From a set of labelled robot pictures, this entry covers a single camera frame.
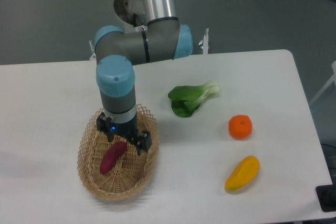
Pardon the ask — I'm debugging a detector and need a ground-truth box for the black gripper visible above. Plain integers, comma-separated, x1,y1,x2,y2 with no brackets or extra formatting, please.
96,112,152,155

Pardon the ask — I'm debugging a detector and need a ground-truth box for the purple sweet potato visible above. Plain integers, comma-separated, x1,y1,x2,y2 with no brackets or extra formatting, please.
100,141,127,174

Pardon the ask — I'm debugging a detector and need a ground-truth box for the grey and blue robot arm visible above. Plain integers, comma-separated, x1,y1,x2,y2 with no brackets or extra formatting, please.
94,0,193,153

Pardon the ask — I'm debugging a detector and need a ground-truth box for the woven wicker basket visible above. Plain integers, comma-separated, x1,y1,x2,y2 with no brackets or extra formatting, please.
77,104,160,200

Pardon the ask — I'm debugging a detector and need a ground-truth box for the green bok choy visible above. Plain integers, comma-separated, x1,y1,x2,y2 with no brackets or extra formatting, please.
167,80,220,118

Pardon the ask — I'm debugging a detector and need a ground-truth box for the orange tangerine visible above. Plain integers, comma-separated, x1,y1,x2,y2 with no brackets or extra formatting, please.
228,115,253,140

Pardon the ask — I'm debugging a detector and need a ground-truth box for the yellow mango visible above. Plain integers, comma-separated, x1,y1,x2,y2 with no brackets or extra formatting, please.
224,155,260,193

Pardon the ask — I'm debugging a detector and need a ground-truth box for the black device at table edge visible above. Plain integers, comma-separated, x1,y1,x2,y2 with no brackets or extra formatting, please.
316,184,336,212

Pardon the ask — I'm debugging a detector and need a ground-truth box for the white frame at right edge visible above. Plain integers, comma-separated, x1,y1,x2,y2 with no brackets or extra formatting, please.
308,61,336,107

